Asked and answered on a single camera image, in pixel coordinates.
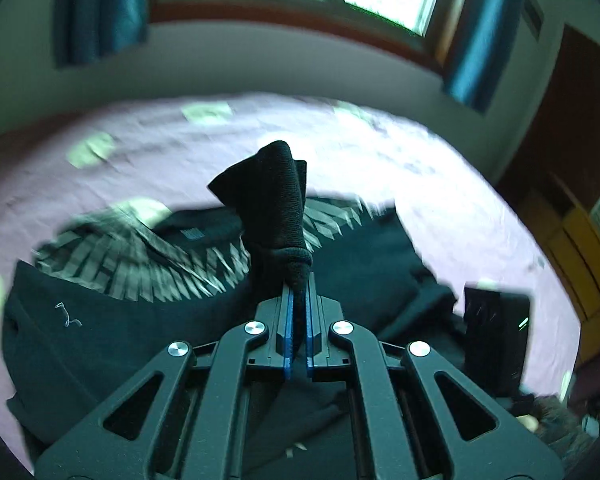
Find black knit sweater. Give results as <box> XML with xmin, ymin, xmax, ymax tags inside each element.
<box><xmin>3</xmin><ymin>141</ymin><xmax>457</xmax><ymax>479</ymax></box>

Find black white patterned shirt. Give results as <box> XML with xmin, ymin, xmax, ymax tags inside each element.
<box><xmin>32</xmin><ymin>197</ymin><xmax>382</xmax><ymax>304</ymax></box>

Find wooden cabinet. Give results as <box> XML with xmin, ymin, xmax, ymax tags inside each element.
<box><xmin>498</xmin><ymin>26</ymin><xmax>600</xmax><ymax>365</ymax></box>

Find right teal curtain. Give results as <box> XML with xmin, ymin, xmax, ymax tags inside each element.
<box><xmin>442</xmin><ymin>0</ymin><xmax>524</xmax><ymax>114</ymax></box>

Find teal curtain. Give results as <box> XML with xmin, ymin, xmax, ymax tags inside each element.
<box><xmin>442</xmin><ymin>0</ymin><xmax>524</xmax><ymax>114</ymax></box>
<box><xmin>53</xmin><ymin>0</ymin><xmax>148</xmax><ymax>68</ymax></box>

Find pink bedsheet green dots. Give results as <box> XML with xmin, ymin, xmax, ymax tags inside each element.
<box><xmin>0</xmin><ymin>94</ymin><xmax>580</xmax><ymax>458</ymax></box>

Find left teal curtain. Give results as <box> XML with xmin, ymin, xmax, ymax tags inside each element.
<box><xmin>53</xmin><ymin>0</ymin><xmax>148</xmax><ymax>68</ymax></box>

